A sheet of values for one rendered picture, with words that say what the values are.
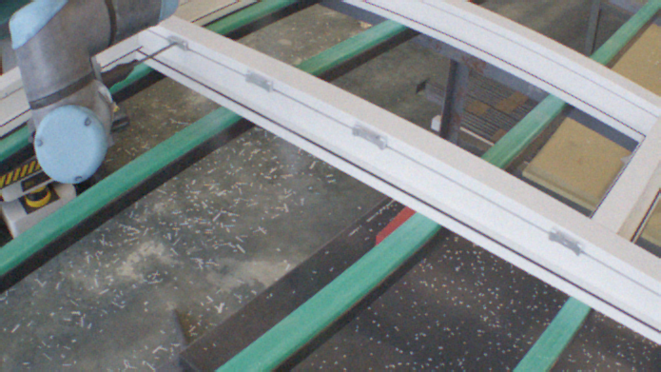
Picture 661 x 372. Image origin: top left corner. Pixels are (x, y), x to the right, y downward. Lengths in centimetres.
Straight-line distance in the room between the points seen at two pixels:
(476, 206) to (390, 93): 194
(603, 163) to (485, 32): 42
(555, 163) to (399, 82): 149
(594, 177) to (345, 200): 103
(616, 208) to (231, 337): 60
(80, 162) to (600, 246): 60
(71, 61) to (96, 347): 125
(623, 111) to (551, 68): 16
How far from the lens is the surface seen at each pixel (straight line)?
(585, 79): 130
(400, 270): 95
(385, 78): 298
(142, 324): 201
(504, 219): 96
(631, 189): 103
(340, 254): 134
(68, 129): 81
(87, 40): 83
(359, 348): 119
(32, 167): 210
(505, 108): 230
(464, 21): 139
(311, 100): 107
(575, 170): 156
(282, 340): 83
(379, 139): 101
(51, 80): 81
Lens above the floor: 150
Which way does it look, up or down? 37 degrees down
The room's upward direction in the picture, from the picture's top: 6 degrees clockwise
